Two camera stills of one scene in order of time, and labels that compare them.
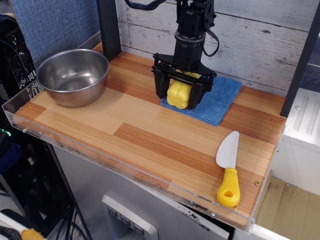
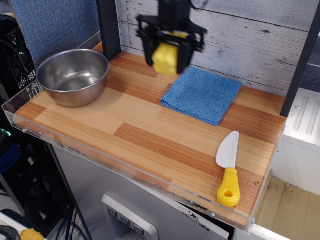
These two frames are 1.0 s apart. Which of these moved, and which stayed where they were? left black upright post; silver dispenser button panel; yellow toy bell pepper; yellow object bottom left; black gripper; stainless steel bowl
Moved: black gripper; yellow toy bell pepper
Stayed: silver dispenser button panel; stainless steel bowl; yellow object bottom left; left black upright post
